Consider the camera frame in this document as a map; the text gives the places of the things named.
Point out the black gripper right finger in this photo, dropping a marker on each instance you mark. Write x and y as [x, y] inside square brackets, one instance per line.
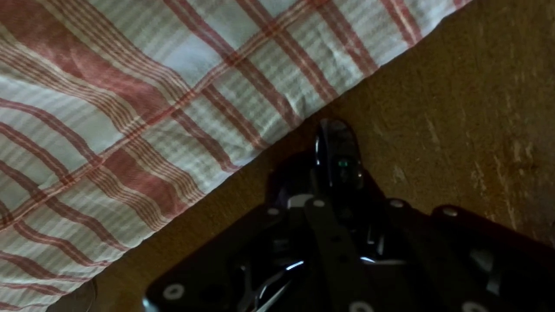
[451, 260]

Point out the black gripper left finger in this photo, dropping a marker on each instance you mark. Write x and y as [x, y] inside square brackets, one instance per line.
[243, 260]

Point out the dark glossy cup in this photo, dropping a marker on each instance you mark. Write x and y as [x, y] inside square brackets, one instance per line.
[338, 148]

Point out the red striped white towel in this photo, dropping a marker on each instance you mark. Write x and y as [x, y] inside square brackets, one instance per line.
[144, 115]

